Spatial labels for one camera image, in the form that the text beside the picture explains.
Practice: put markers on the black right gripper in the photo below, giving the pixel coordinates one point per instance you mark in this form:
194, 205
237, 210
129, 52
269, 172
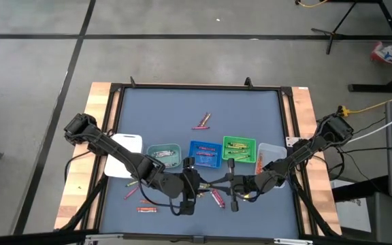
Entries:
245, 183

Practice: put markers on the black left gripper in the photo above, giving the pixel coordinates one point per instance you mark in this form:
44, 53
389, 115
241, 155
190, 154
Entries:
191, 185

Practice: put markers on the yellow-green crayon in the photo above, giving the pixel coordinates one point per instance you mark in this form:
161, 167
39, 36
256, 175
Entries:
238, 147
247, 195
238, 144
131, 183
242, 157
205, 186

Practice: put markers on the grey crayon white wrapper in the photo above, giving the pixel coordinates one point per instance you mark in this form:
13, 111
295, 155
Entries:
163, 154
170, 163
146, 211
162, 151

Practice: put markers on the orange crayon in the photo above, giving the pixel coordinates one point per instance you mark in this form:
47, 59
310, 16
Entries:
145, 201
258, 163
261, 163
146, 208

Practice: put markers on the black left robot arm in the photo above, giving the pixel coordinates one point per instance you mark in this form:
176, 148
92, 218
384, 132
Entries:
121, 154

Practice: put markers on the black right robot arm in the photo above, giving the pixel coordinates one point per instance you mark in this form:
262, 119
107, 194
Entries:
305, 149

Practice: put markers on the yellow crayon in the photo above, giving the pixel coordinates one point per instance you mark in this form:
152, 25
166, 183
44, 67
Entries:
201, 194
207, 118

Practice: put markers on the green slotted plastic basket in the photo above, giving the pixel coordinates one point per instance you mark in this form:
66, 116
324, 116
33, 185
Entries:
226, 160

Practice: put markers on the blue slotted plastic basket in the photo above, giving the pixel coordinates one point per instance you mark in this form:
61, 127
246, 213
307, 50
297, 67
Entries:
192, 160

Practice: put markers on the teal plastic bin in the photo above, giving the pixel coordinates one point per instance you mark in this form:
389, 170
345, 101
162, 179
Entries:
151, 156

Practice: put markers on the clear plastic bin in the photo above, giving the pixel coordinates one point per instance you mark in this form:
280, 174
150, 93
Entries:
274, 151

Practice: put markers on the grey metal mounting plate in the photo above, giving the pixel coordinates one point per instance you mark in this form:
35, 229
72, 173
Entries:
291, 142

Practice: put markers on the white plastic bin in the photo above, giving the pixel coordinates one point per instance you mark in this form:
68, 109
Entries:
128, 143

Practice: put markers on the wooden table border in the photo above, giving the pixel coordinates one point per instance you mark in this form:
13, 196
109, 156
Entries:
80, 177

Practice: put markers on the black rig crossbar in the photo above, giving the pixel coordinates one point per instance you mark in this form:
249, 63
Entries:
46, 238

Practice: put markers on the grey cabinet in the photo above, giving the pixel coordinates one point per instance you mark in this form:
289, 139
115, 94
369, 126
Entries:
386, 221

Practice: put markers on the black desk leg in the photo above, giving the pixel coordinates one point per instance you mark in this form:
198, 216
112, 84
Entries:
369, 87

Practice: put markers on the black tripod stand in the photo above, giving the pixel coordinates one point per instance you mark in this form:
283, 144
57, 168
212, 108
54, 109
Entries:
333, 34

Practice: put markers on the person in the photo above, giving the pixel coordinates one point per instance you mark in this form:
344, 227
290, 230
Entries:
383, 52

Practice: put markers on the black table frame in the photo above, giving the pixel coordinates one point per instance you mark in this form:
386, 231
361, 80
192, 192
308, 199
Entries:
199, 87

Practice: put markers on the black frame clamp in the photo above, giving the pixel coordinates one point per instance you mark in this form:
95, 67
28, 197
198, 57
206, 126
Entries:
248, 82
133, 82

